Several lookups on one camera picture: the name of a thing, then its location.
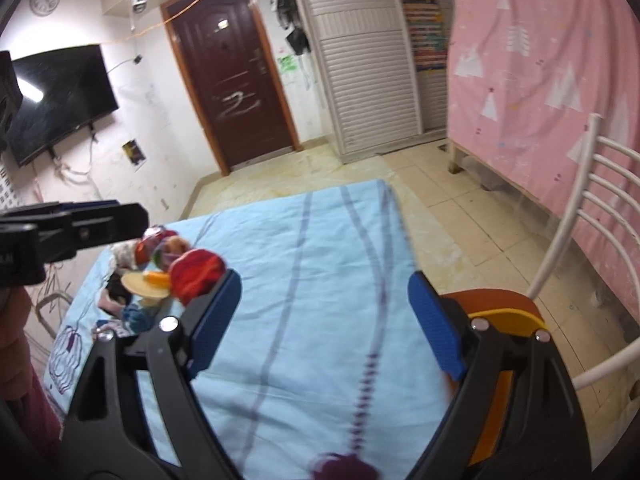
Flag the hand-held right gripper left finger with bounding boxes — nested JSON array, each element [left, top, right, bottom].
[[59, 269, 244, 480]]

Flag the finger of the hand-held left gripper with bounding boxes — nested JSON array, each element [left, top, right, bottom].
[[0, 201, 123, 221], [42, 203, 150, 263]]

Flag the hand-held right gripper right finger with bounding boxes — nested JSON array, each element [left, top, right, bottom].
[[400, 271, 593, 480]]

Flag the white cloth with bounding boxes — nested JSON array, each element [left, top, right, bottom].
[[109, 241, 141, 273]]

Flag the white perforated panel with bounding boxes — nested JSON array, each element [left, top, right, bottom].
[[0, 165, 28, 211]]

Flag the orange pink ball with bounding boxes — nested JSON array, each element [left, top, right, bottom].
[[160, 236, 193, 266]]

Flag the blue yarn ball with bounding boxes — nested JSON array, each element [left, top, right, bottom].
[[121, 304, 156, 333]]

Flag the light blue tablecloth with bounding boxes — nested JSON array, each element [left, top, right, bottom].
[[42, 178, 456, 480]]

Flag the white metal chair back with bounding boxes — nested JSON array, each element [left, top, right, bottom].
[[440, 112, 640, 466]]

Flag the dark brown door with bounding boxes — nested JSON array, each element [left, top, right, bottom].
[[160, 0, 303, 177]]

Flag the pink printed bed sheet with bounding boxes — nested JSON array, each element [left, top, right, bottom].
[[446, 0, 640, 326]]

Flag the white louvered wardrobe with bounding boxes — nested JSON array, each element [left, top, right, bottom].
[[282, 0, 451, 163]]

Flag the colourful chart poster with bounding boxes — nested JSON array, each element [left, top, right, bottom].
[[401, 0, 453, 73]]

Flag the white television cables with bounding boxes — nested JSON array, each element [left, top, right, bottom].
[[50, 130, 101, 196]]

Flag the small dark wall picture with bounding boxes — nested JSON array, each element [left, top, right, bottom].
[[121, 139, 147, 168]]

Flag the black wall television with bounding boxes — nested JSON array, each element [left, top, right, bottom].
[[7, 44, 120, 168]]

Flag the wooden bed frame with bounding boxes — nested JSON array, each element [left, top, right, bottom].
[[447, 137, 566, 221]]

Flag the orange cable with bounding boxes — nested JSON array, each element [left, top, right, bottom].
[[112, 0, 228, 46]]

